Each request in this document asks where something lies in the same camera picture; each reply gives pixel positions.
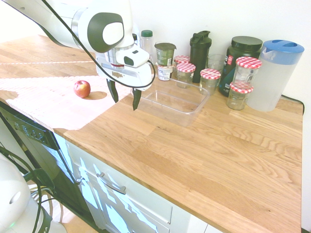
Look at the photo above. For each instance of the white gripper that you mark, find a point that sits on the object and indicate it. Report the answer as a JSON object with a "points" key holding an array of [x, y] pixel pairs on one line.
{"points": [[126, 75]]}

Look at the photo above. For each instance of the red apple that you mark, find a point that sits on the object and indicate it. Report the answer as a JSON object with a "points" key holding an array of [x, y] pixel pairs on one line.
{"points": [[82, 89]]}

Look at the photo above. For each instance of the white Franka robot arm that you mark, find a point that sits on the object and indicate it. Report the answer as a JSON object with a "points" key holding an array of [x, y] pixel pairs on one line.
{"points": [[80, 21]]}

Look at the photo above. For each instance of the clear plastic container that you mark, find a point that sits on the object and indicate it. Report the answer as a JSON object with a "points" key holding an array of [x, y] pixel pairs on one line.
{"points": [[170, 106]]}

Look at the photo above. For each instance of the white yogurt cup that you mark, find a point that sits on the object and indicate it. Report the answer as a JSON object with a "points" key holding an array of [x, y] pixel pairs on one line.
{"points": [[164, 72]]}

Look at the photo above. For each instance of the clear bottle green cap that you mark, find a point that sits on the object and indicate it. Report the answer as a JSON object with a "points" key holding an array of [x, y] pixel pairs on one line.
{"points": [[146, 43]]}

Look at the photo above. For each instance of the green yogurt cup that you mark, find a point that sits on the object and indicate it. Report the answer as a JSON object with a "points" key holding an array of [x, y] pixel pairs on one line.
{"points": [[165, 54]]}

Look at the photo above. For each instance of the glass jar red checked lid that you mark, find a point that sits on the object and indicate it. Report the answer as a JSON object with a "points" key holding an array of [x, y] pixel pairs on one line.
{"points": [[239, 98], [181, 59], [185, 72], [210, 81]]}

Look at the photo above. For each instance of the black shaker bottle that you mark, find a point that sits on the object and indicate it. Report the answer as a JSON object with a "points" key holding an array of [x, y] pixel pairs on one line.
{"points": [[199, 55]]}

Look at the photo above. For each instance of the clear drinking glass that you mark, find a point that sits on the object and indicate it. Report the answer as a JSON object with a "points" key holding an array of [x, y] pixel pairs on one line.
{"points": [[215, 61]]}

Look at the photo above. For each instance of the silver cabinet knob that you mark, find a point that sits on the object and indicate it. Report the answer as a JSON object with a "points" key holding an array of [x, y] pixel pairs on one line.
{"points": [[79, 180]]}

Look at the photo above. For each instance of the black dishwasher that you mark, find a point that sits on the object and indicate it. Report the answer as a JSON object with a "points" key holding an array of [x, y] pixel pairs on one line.
{"points": [[39, 148]]}

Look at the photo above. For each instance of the white kitchen cabinet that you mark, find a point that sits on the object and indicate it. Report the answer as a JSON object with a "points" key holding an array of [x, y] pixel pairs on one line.
{"points": [[145, 206]]}

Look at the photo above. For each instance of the tall jar red checked lid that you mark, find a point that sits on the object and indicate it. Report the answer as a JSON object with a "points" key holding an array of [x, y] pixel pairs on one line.
{"points": [[247, 70]]}

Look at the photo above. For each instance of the black protein powder tub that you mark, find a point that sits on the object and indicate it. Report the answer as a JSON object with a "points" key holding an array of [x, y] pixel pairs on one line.
{"points": [[245, 47]]}

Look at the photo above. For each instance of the large pitcher blue lid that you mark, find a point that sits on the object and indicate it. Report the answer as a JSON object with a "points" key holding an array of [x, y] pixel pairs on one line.
{"points": [[274, 80]]}

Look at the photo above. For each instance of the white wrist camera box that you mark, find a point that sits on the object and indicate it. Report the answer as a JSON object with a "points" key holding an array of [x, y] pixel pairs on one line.
{"points": [[133, 57]]}

